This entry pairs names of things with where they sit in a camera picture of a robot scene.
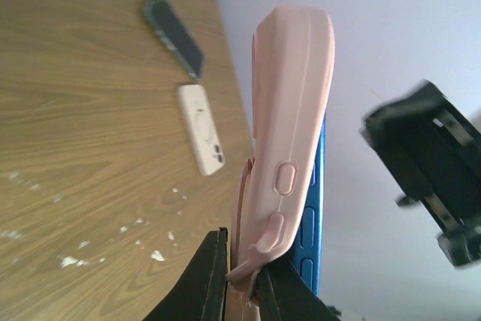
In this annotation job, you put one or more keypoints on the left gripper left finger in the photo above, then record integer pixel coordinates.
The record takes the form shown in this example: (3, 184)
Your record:
(199, 294)

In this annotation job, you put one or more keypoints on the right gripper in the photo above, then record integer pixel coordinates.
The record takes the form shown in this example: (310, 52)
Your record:
(433, 153)

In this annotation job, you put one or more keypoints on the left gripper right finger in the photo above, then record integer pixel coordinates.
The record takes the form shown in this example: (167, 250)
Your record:
(283, 296)

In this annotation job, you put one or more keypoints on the blue phone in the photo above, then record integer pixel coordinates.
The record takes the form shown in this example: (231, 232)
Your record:
(307, 248)

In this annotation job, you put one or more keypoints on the cream cased phone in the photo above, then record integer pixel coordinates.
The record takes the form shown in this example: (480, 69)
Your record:
(201, 128)

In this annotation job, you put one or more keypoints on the bare black phone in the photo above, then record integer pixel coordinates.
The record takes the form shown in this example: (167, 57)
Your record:
(171, 31)

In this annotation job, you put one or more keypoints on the white debris pile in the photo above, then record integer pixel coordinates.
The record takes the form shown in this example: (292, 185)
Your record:
(46, 227)

